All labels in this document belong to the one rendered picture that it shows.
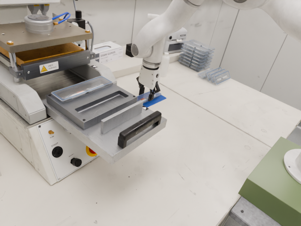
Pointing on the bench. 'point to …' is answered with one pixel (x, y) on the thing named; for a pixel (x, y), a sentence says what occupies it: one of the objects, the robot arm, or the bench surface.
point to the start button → (58, 152)
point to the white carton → (107, 52)
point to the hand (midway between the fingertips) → (146, 94)
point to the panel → (72, 149)
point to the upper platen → (41, 53)
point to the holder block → (94, 105)
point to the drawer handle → (138, 128)
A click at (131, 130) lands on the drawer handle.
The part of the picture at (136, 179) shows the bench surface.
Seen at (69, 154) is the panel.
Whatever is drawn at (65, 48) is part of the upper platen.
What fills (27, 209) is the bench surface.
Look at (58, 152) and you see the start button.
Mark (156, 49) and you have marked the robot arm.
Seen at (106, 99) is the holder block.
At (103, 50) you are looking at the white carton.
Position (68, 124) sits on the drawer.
